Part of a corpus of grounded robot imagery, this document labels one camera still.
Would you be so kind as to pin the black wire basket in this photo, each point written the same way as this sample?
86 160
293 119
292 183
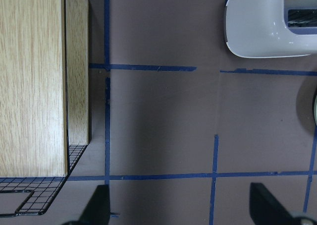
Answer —
38 193

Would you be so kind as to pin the wooden shelf block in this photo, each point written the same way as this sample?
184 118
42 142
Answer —
44 105

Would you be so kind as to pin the white toaster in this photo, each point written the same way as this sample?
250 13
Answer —
257 29

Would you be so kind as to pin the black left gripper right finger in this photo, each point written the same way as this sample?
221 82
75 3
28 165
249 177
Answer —
265 209

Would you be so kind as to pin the light green plate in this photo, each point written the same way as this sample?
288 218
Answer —
315 107

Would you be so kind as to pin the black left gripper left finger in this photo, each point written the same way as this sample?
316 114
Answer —
97 211

